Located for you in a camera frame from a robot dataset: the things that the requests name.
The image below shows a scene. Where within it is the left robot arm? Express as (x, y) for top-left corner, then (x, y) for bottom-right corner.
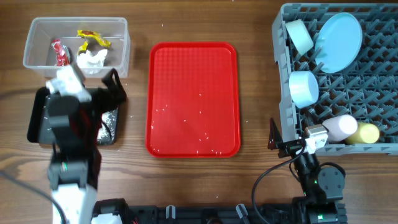
(45, 66), (127, 223)

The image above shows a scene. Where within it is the green bowl with rice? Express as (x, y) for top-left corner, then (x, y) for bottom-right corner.
(285, 19), (314, 55)

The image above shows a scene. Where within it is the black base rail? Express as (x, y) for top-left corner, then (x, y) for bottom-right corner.
(124, 203), (348, 224)

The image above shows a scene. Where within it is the grey dishwasher rack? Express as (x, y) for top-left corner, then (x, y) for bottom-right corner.
(272, 3), (397, 156)

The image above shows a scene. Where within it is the red snack wrapper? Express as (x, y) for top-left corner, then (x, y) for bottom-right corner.
(51, 39), (71, 67)

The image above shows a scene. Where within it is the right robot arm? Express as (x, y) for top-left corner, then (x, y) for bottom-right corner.
(262, 119), (348, 224)

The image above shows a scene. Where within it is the yellow plastic cup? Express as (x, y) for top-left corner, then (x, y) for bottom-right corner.
(345, 122), (380, 144)

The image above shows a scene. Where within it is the light blue plate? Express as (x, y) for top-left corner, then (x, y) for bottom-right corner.
(315, 12), (363, 73)

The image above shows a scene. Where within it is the pink plastic cup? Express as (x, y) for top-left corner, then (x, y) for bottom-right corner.
(322, 114), (358, 142)

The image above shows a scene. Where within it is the red serving tray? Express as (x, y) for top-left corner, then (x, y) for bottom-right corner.
(146, 42), (241, 159)

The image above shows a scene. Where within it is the clear plastic bin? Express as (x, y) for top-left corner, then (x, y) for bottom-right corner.
(23, 17), (131, 78)

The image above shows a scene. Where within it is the light blue bowl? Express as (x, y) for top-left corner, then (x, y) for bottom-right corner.
(289, 71), (320, 109)

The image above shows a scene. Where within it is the black plastic tray bin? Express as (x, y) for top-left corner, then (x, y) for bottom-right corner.
(27, 87), (119, 146)

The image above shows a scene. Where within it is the white tissue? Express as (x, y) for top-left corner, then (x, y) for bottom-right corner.
(76, 49), (108, 75)

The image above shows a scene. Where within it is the yellow snack wrapper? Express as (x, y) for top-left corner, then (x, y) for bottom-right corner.
(77, 30), (111, 55)

